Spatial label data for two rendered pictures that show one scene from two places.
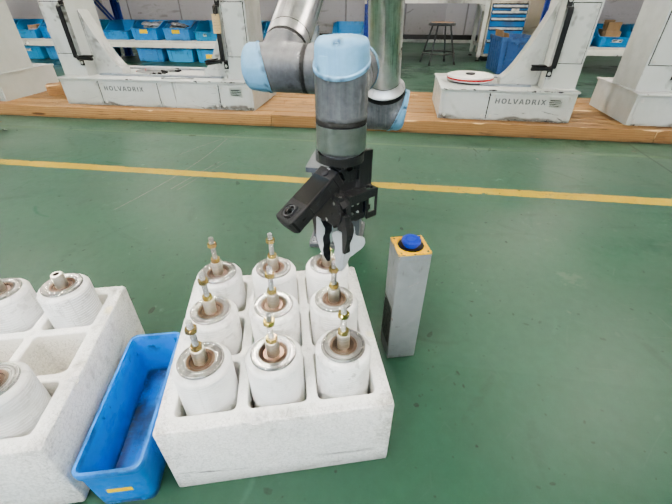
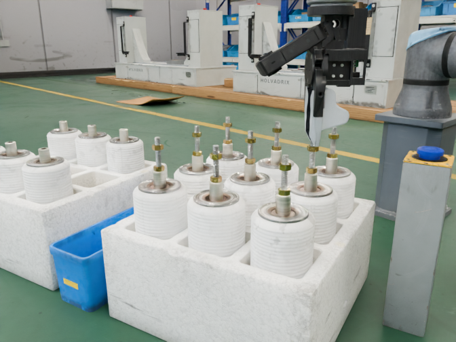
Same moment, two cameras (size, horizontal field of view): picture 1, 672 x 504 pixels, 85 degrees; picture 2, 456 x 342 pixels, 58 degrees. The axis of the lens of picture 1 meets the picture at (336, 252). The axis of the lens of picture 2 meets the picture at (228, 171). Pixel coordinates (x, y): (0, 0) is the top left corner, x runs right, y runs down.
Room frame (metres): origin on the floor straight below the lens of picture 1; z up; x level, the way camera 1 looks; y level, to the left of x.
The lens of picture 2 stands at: (-0.07, -0.30, 0.49)
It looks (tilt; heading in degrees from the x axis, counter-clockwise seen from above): 17 degrees down; 38
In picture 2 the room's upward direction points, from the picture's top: straight up
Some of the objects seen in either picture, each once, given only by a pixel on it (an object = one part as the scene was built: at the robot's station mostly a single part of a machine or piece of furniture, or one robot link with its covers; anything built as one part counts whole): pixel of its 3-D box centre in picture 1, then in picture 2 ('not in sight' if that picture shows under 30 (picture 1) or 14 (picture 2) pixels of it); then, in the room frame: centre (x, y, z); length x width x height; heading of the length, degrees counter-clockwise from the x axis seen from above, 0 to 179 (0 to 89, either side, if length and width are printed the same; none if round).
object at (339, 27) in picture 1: (348, 32); not in sight; (5.50, -0.16, 0.36); 0.50 x 0.38 x 0.21; 172
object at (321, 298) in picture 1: (334, 298); (310, 189); (0.54, 0.00, 0.25); 0.08 x 0.08 x 0.01
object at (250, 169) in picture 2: (272, 299); (250, 172); (0.53, 0.12, 0.26); 0.02 x 0.02 x 0.03
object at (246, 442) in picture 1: (280, 359); (248, 256); (0.53, 0.12, 0.09); 0.39 x 0.39 x 0.18; 8
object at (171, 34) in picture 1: (184, 30); not in sight; (5.83, 2.06, 0.36); 0.50 x 0.38 x 0.21; 172
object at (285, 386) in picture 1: (278, 385); (216, 248); (0.41, 0.10, 0.16); 0.10 x 0.10 x 0.18
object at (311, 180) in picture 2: (334, 293); (311, 182); (0.54, 0.00, 0.26); 0.02 x 0.02 x 0.03
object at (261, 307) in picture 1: (273, 304); (250, 178); (0.53, 0.12, 0.25); 0.08 x 0.08 x 0.01
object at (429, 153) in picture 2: (411, 242); (429, 154); (0.64, -0.16, 0.32); 0.04 x 0.04 x 0.02
